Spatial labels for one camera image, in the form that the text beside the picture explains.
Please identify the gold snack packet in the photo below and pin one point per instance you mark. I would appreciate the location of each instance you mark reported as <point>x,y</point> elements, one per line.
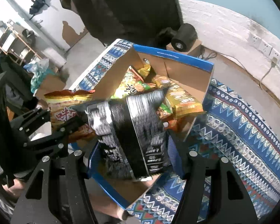
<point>184,101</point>

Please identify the wooden storage rack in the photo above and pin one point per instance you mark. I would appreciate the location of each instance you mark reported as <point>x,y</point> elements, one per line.
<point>16,35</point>

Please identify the red-orange snack bag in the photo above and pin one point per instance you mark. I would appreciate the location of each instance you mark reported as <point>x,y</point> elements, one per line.
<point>62,107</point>

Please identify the brown cardboard box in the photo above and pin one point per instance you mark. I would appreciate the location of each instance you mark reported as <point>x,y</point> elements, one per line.
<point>53,84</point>

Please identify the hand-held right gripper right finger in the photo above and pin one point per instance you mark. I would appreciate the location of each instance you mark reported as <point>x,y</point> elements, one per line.
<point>178,158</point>

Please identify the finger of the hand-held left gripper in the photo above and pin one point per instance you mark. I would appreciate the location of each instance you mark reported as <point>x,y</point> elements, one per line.
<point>32,120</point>
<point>60,131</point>

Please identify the orange and green snack bag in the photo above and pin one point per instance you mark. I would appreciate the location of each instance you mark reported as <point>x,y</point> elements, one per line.
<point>128,86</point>

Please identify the black snack packet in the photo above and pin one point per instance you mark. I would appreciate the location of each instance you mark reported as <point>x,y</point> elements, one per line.
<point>140,135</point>

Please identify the small yellow snack bag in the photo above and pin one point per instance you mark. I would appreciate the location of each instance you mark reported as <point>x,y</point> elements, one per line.
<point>163,82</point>

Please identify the small cardboard box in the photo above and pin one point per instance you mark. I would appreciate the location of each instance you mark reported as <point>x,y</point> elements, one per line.
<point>194,47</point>

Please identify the black hanging umbrella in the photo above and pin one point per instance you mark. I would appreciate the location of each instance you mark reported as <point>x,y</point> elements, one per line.
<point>38,4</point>

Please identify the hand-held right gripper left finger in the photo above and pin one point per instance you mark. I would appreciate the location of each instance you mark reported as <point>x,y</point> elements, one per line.
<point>69,175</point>

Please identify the black curtain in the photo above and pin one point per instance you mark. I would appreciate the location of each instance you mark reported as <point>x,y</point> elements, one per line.
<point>121,9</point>

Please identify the blue cardboard box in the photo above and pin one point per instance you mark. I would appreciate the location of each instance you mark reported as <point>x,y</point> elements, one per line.
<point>184,79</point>

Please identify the blue patterned cloth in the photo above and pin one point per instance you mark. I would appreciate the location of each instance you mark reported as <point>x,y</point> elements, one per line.
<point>235,126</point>

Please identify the blue-green plastic bag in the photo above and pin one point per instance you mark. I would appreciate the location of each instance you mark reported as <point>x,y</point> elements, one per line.
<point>38,77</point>

